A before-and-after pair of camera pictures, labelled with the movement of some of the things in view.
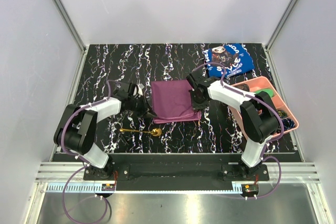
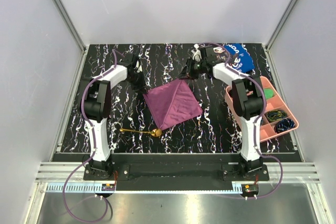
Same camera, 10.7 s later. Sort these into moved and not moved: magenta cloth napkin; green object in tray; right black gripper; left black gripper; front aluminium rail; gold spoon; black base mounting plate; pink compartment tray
Moved: magenta cloth napkin; right black gripper; left black gripper
Not moved: green object in tray; gold spoon; black base mounting plate; front aluminium rail; pink compartment tray
